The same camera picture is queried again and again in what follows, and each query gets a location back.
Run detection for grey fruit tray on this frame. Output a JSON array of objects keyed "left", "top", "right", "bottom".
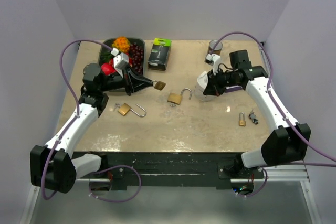
[{"left": 98, "top": 37, "right": 148, "bottom": 95}]

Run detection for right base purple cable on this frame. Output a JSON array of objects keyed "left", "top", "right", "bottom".
[{"left": 233, "top": 167, "right": 268, "bottom": 198}]

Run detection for red apple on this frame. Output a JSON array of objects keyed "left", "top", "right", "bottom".
[{"left": 101, "top": 63, "right": 116, "bottom": 76}]

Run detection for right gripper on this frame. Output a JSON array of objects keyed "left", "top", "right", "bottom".
[{"left": 203, "top": 67, "right": 240, "bottom": 97}]

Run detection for key with panda keychain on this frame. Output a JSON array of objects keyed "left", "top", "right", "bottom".
[{"left": 248, "top": 110, "right": 259, "bottom": 125}]

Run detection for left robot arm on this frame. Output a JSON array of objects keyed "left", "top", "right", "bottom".
[{"left": 30, "top": 63, "right": 154, "bottom": 194}]

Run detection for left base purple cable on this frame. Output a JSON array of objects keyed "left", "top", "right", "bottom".
[{"left": 88, "top": 165, "right": 142, "bottom": 204}]

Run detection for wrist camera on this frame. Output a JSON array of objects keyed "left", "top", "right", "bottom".
[
  {"left": 205, "top": 54, "right": 222, "bottom": 75},
  {"left": 110, "top": 48, "right": 130, "bottom": 76}
]

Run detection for large brass padlock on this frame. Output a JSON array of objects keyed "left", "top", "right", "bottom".
[
  {"left": 113, "top": 103, "right": 147, "bottom": 118},
  {"left": 167, "top": 88, "right": 193, "bottom": 107}
]

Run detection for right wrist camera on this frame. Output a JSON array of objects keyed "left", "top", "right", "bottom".
[{"left": 205, "top": 54, "right": 222, "bottom": 75}]

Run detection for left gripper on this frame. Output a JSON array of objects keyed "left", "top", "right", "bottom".
[{"left": 100, "top": 63, "right": 153, "bottom": 96}]

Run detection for orange flower bunch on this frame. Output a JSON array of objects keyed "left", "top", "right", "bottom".
[{"left": 112, "top": 37, "right": 131, "bottom": 54}]

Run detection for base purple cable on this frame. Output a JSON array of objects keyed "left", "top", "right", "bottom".
[
  {"left": 233, "top": 167, "right": 268, "bottom": 198},
  {"left": 88, "top": 165, "right": 142, "bottom": 204}
]

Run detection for small brass padlock with key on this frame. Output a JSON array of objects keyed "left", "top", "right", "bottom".
[{"left": 153, "top": 81, "right": 166, "bottom": 91}]

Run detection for red strawberries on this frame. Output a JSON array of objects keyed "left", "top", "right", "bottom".
[{"left": 109, "top": 57, "right": 133, "bottom": 68}]

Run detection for white toilet paper roll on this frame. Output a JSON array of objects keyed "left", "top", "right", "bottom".
[{"left": 194, "top": 71, "right": 214, "bottom": 102}]

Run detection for long shackle brass padlock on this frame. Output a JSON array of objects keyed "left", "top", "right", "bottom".
[{"left": 238, "top": 112, "right": 246, "bottom": 126}]

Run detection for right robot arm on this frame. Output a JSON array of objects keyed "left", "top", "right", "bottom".
[{"left": 197, "top": 50, "right": 311, "bottom": 178}]

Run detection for dark red grapes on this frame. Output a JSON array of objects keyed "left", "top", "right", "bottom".
[{"left": 129, "top": 43, "right": 144, "bottom": 75}]

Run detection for orange label tin can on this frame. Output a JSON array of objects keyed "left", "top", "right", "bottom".
[{"left": 207, "top": 40, "right": 223, "bottom": 56}]

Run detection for black green razor box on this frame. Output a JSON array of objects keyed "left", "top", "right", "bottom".
[{"left": 148, "top": 38, "right": 172, "bottom": 71}]

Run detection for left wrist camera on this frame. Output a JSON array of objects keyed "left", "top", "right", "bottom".
[{"left": 110, "top": 48, "right": 130, "bottom": 76}]

